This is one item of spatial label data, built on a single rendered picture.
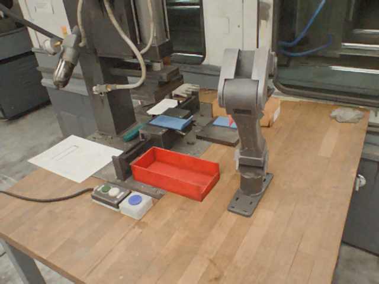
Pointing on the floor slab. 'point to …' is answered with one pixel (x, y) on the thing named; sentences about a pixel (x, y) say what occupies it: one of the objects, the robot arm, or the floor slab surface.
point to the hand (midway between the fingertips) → (234, 127)
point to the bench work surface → (201, 216)
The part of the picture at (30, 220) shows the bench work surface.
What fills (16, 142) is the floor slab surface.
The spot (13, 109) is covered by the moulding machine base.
